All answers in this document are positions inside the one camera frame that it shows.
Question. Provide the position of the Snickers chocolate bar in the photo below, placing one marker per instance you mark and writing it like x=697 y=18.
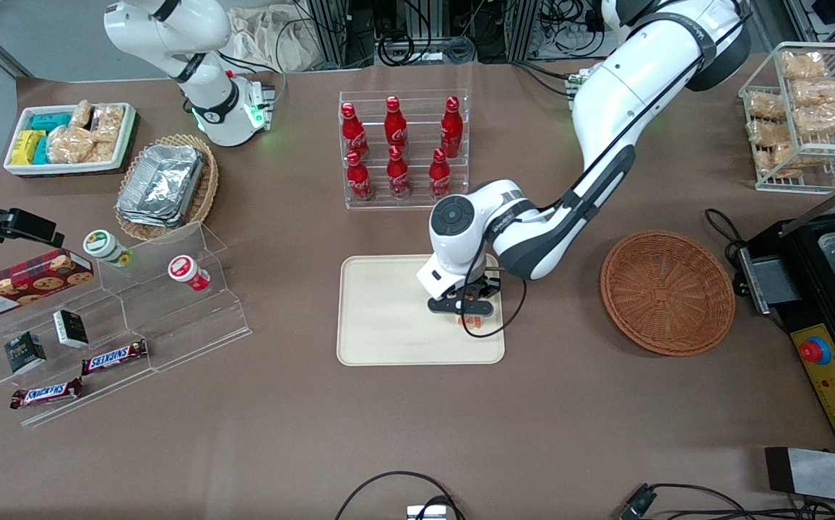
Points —
x=114 y=356
x=45 y=393

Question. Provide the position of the red cola bottle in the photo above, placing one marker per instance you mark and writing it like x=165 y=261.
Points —
x=439 y=173
x=451 y=126
x=395 y=124
x=397 y=175
x=351 y=130
x=357 y=179

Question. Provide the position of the grey metal plate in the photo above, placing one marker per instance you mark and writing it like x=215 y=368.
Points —
x=771 y=282

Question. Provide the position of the beige plastic serving tray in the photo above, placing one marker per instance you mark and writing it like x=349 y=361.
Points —
x=381 y=318

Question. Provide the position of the yellow control panel box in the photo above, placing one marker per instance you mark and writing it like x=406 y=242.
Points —
x=833 y=393

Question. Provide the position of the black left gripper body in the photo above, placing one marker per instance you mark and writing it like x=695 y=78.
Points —
x=487 y=287

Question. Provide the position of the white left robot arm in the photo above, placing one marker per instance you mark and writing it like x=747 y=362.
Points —
x=605 y=108

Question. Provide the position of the beige cloth bag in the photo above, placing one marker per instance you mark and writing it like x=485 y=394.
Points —
x=266 y=40

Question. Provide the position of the black sealing machine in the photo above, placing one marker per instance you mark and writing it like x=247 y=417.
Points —
x=811 y=303

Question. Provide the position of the green lidded yogurt cup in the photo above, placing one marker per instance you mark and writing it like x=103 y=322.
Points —
x=103 y=245

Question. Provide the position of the oval light wicker basket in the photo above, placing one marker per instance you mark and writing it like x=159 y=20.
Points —
x=208 y=188

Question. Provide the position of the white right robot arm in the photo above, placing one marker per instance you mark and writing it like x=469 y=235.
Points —
x=201 y=72

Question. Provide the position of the triangle sandwich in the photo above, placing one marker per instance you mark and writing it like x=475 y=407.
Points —
x=472 y=321

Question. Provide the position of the clear bag of rice crackers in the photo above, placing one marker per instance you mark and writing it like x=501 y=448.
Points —
x=108 y=123
x=822 y=92
x=771 y=160
x=766 y=106
x=81 y=114
x=825 y=120
x=802 y=65
x=69 y=144
x=768 y=133
x=103 y=152

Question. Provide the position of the grey flat mat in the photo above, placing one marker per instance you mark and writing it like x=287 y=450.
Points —
x=829 y=475

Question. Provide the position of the stacked aluminium foil containers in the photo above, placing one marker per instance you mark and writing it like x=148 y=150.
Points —
x=161 y=184

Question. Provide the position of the teal snack packet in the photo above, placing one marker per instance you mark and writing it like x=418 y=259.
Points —
x=41 y=152
x=49 y=120

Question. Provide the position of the small silver device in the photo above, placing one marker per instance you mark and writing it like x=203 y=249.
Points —
x=426 y=513

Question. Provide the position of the aluminium frame post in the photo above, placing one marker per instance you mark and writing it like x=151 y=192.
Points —
x=527 y=29
x=327 y=29

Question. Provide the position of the yellow snack packet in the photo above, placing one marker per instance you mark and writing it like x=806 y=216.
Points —
x=26 y=146

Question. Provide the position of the clear acrylic bottle rack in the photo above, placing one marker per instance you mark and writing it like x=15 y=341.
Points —
x=417 y=195

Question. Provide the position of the red emergency stop button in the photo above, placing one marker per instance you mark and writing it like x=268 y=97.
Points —
x=815 y=352

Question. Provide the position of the red lidded yogurt cup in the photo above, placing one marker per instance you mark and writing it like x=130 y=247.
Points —
x=185 y=271

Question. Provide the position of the round brown wicker basket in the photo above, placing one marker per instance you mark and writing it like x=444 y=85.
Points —
x=667 y=292

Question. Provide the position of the small black Face box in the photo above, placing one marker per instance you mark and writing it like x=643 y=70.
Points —
x=24 y=352
x=71 y=328

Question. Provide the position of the white rectangular snack tray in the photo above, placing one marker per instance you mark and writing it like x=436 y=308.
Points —
x=127 y=141

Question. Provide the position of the red tartan Walkers cookie box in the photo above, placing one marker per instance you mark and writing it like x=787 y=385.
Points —
x=24 y=285

